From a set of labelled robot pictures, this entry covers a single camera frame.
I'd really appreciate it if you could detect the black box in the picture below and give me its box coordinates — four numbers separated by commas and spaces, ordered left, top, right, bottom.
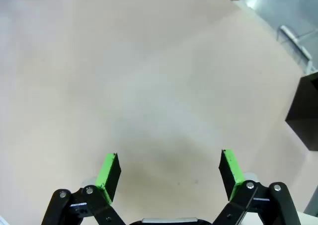
285, 71, 318, 151

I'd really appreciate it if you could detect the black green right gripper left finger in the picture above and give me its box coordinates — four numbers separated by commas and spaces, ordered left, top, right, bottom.
41, 152, 128, 225

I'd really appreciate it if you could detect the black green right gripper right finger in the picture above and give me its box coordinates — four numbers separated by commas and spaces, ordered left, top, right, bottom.
210, 149, 303, 225

